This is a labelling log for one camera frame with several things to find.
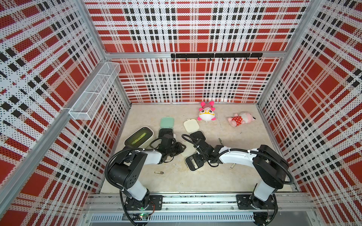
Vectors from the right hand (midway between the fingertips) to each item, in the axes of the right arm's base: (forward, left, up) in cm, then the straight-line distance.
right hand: (199, 157), depth 89 cm
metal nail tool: (+12, -16, -1) cm, 20 cm away
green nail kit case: (+30, +24, -3) cm, 39 cm away
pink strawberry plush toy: (+29, -33, +3) cm, 44 cm away
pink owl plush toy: (+33, -7, +6) cm, 34 cm away
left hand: (+7, +8, 0) cm, 11 cm away
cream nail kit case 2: (-3, +4, +2) cm, 5 cm away
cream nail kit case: (+25, +5, -1) cm, 26 cm away
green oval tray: (+12, +40, +5) cm, 42 cm away
